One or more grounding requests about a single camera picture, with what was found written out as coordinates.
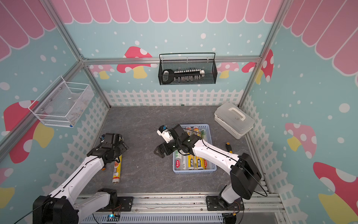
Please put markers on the yellow red wrap roll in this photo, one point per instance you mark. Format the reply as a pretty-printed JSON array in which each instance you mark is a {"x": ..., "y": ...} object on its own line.
[{"x": 206, "y": 164}]

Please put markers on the yellow black screwdriver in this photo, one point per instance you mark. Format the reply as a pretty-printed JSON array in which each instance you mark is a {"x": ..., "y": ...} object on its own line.
[{"x": 228, "y": 147}]

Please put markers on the black wire wall basket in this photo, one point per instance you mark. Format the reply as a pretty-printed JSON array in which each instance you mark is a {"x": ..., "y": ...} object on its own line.
[{"x": 187, "y": 69}]

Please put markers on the blue plastic basket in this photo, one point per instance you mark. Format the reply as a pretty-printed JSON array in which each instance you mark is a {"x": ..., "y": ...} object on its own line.
[{"x": 208, "y": 139}]

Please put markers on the clear white wrap roll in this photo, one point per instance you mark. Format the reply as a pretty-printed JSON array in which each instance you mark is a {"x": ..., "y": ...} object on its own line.
[{"x": 202, "y": 134}]

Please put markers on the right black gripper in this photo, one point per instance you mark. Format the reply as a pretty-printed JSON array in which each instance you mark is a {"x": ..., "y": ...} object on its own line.
[{"x": 165, "y": 145}]

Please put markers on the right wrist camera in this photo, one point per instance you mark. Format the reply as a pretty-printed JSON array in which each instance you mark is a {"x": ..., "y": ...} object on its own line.
[{"x": 165, "y": 133}]

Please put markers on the white wire wall basket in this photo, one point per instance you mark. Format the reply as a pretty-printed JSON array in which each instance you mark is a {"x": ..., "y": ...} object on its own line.
[{"x": 62, "y": 103}]

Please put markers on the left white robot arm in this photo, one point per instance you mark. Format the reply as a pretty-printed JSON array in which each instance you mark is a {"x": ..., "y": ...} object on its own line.
[{"x": 60, "y": 206}]

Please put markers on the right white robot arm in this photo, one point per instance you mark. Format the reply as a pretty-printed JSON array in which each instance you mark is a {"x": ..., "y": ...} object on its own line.
[{"x": 244, "y": 174}]

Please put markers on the white plastic storage box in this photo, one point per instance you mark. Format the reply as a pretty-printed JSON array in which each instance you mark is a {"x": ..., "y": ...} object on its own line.
[{"x": 233, "y": 120}]

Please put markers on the black socket wrench set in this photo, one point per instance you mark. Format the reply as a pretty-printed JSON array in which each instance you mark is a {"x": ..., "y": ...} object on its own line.
[{"x": 170, "y": 76}]

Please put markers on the small green circuit board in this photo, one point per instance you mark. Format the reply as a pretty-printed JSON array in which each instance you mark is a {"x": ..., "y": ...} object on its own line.
[{"x": 113, "y": 218}]

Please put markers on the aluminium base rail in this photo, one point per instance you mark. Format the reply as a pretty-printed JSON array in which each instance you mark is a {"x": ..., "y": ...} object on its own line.
[{"x": 193, "y": 208}]

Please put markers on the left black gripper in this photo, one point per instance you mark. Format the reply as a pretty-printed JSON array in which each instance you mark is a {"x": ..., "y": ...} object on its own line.
[{"x": 123, "y": 147}]

